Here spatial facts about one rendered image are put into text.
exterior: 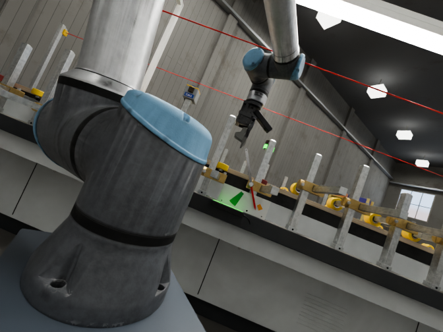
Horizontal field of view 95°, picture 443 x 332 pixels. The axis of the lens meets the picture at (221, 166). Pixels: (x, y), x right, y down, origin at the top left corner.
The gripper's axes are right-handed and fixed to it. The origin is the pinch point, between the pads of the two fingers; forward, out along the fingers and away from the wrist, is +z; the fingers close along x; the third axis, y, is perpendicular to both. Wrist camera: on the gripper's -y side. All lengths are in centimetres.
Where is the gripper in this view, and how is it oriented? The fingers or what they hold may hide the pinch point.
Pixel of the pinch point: (242, 145)
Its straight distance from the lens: 93.6
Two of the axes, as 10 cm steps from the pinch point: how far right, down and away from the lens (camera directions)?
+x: 0.0, -0.8, -10.0
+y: -9.3, -3.7, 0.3
